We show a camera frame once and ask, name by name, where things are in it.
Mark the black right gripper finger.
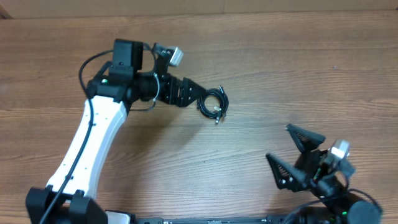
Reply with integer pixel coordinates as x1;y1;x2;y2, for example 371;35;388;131
285;124;326;152
266;153;308;191

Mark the thin black usb cable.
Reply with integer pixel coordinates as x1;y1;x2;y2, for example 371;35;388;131
197;88;228;119

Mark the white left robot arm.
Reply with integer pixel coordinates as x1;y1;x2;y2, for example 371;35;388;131
25;39;205;223

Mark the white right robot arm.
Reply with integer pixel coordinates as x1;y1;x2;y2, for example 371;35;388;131
266;124;382;224

